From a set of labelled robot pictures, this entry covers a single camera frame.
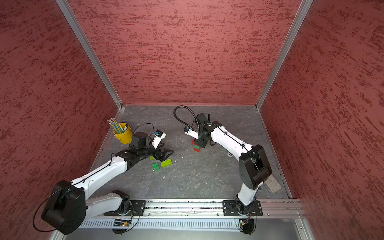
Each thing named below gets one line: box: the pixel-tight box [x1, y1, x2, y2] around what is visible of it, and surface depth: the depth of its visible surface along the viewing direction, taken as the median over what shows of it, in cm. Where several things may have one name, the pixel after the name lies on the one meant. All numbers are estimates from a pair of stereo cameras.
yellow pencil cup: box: [113, 122, 133, 144], surface depth 94 cm
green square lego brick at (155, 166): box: [152, 162, 160, 172], surface depth 87 cm
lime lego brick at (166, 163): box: [160, 158, 173, 168], surface depth 89 cm
